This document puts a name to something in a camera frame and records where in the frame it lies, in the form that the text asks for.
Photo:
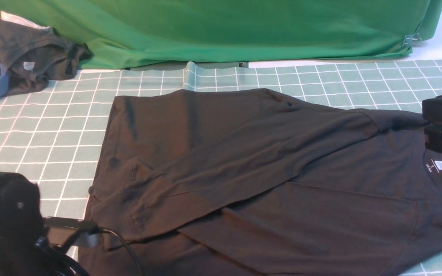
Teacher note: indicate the dark gray long-sleeve top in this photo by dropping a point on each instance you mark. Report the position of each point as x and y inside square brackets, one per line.
[258, 183]

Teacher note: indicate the silver binder clip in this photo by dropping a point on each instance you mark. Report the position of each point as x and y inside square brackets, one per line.
[412, 40]

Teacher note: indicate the green backdrop cloth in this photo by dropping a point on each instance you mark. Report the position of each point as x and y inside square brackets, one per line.
[133, 33]

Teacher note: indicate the green checkered table mat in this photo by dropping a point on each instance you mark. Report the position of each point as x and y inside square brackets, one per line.
[53, 137]

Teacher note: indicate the crumpled dark gray garment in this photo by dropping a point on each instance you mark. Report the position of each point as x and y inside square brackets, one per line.
[33, 58]

